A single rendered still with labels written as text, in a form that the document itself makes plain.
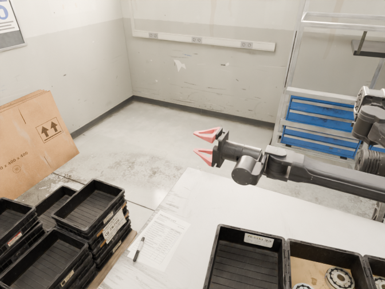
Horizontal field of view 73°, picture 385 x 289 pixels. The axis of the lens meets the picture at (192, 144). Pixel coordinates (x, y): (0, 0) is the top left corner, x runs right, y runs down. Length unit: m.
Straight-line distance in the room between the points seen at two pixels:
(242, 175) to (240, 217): 0.92
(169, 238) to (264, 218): 0.55
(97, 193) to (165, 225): 0.77
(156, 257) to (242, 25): 2.90
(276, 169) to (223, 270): 0.63
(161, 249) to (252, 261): 0.47
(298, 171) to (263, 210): 0.95
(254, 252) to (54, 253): 1.29
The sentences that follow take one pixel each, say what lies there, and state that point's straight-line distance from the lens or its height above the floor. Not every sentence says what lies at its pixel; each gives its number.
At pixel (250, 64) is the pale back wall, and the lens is 3.64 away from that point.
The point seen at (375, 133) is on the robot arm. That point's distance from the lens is 1.03.
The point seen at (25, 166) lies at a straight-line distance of 3.19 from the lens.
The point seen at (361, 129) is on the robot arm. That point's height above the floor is 1.44.
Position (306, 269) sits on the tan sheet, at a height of 0.83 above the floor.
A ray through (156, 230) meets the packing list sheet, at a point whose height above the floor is 0.70.
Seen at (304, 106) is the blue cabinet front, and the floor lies 0.78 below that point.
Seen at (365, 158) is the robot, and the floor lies 0.95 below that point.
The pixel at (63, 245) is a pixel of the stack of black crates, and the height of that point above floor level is 0.38.
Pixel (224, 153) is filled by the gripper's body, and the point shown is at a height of 1.46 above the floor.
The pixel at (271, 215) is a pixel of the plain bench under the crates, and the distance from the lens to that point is 1.64.
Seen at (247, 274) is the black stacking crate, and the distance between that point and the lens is 1.24.
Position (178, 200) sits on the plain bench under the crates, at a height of 0.70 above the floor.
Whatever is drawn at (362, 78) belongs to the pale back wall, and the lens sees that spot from 3.61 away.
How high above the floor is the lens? 1.89
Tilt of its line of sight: 34 degrees down
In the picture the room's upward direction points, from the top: straight up
